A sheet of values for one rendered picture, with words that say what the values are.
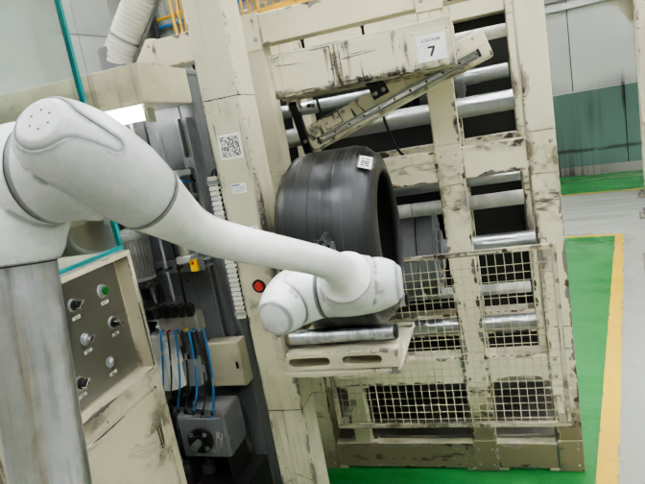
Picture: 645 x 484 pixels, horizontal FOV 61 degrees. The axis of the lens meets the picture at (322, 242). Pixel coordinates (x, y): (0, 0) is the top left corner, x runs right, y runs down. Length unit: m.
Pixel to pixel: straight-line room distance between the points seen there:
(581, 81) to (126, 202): 10.05
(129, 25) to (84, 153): 1.60
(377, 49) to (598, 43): 8.80
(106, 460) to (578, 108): 9.64
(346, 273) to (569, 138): 9.63
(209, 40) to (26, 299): 1.14
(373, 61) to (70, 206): 1.32
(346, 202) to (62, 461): 0.94
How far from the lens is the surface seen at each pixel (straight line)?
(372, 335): 1.65
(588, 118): 10.47
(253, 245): 0.88
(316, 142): 2.05
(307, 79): 1.91
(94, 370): 1.67
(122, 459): 1.70
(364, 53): 1.87
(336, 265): 0.96
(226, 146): 1.74
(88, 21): 13.59
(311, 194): 1.52
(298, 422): 1.95
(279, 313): 1.07
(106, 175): 0.68
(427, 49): 1.84
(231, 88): 1.72
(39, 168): 0.68
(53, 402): 0.82
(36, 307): 0.80
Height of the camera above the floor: 1.51
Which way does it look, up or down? 11 degrees down
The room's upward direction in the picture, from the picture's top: 10 degrees counter-clockwise
